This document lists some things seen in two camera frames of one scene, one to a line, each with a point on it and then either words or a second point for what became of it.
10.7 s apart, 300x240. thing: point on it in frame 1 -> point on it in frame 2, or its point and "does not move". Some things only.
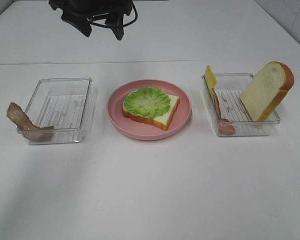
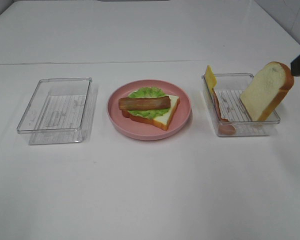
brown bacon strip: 23,123 -> 125,104
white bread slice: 163,121 does not move
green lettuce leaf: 149,102 does not move
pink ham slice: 225,127 does not move
